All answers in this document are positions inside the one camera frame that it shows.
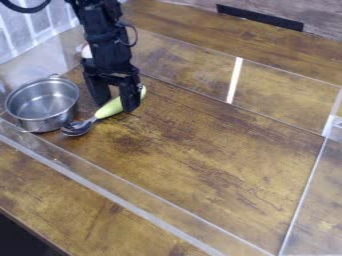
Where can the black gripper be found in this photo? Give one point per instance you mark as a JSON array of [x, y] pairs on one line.
[[108, 67]]

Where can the green handled metal spoon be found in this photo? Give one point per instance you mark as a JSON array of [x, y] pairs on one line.
[[78, 128]]

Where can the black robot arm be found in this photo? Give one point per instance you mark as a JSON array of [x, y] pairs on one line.
[[99, 16]]

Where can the white plush toy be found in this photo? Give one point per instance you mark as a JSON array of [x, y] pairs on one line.
[[86, 52]]

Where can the small steel pot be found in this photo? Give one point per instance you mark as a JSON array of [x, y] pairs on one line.
[[43, 104]]

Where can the black bar on table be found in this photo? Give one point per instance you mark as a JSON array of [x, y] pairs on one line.
[[259, 17]]

